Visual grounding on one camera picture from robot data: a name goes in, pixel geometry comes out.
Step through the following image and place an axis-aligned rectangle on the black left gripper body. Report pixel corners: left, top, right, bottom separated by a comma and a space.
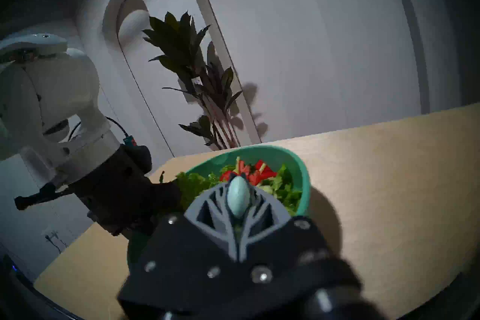
15, 145, 182, 236

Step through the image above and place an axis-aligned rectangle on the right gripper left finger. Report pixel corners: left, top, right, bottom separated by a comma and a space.
118, 181, 259, 308

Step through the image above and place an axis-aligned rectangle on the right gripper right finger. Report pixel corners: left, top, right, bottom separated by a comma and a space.
240, 184, 357, 286

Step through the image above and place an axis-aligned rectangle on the pale teal spoon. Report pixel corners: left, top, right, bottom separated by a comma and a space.
227, 175, 251, 219

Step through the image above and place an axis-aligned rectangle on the green salad bowl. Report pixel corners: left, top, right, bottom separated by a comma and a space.
127, 145, 312, 271

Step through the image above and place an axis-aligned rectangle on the chopped lettuce tomato cucumber salad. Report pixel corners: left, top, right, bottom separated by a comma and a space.
175, 157, 303, 217

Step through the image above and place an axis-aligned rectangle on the tall dark green potted plant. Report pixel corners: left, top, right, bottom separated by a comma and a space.
142, 11, 243, 151

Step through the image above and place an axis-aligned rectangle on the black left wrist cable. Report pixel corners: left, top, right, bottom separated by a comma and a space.
67, 117, 137, 147

